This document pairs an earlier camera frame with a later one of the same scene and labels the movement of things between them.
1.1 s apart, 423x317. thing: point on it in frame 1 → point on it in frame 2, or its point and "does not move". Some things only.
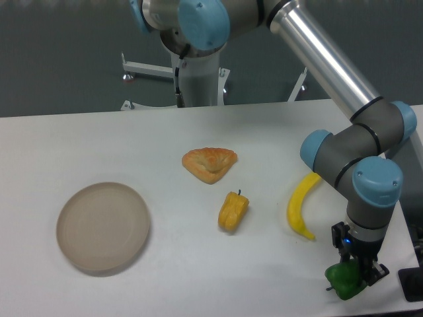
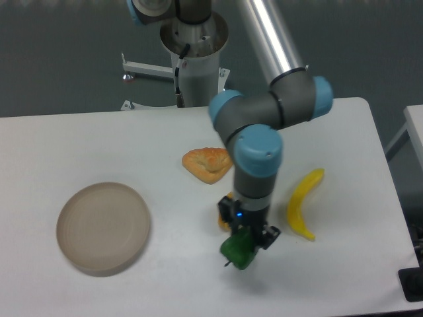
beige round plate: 102,226 does not move
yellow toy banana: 295,204 does not move
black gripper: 349,246 → 238,216
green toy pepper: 346,279 → 240,249
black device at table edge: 412,282 does not move
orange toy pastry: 209,164 does not move
